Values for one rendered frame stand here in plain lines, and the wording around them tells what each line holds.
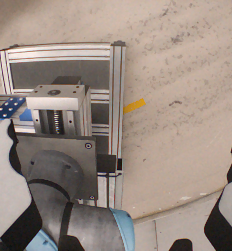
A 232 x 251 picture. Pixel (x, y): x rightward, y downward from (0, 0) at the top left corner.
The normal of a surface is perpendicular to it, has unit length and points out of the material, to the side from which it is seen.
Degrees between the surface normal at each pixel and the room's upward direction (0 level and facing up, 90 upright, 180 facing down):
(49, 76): 0
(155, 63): 0
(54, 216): 77
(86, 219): 82
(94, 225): 72
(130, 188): 0
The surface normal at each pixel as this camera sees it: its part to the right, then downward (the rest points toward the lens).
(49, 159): 0.09, -0.66
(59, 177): 0.57, -0.47
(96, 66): -0.04, 0.51
